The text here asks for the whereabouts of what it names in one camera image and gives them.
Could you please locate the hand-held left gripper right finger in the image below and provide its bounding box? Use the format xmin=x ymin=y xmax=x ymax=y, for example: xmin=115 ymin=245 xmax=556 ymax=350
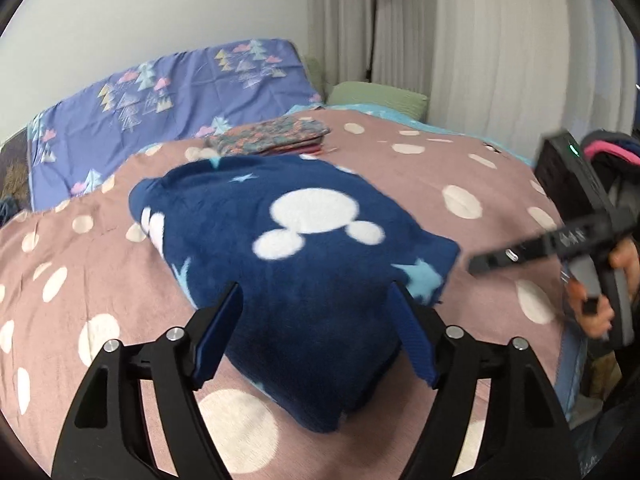
xmin=389 ymin=280 xmax=581 ymax=480

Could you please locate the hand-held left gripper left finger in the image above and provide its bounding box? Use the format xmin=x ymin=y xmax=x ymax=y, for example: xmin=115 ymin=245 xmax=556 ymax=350
xmin=50 ymin=281 xmax=245 ymax=480

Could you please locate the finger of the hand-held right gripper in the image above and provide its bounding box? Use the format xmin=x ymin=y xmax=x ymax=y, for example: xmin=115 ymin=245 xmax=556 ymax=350
xmin=467 ymin=227 xmax=565 ymax=277

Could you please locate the blue star print fleece garment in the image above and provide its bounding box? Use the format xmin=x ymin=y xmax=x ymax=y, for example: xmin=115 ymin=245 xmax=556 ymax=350
xmin=128 ymin=154 xmax=462 ymax=435

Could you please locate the person's right hand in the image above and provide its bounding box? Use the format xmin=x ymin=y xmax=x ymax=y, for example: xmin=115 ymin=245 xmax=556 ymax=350
xmin=566 ymin=237 xmax=640 ymax=342

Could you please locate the pink polka dot blanket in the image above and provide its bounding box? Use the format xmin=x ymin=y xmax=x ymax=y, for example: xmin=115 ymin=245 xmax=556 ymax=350
xmin=0 ymin=109 xmax=588 ymax=480

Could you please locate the white curtain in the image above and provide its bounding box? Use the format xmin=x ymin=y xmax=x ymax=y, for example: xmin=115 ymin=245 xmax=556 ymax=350
xmin=306 ymin=0 xmax=640 ymax=171

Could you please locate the green pillow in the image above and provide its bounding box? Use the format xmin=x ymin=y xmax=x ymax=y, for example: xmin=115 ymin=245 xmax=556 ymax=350
xmin=327 ymin=81 xmax=430 ymax=122

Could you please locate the folded floral cloth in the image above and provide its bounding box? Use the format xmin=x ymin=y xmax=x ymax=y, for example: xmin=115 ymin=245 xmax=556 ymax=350
xmin=205 ymin=114 xmax=333 ymax=156

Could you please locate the purple tree print pillow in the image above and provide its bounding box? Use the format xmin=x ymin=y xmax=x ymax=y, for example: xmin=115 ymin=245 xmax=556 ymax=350
xmin=27 ymin=37 xmax=323 ymax=211

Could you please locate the dark patterned cloth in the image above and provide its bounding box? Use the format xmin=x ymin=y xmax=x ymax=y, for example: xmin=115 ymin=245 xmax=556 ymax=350
xmin=0 ymin=127 xmax=33 ymax=226

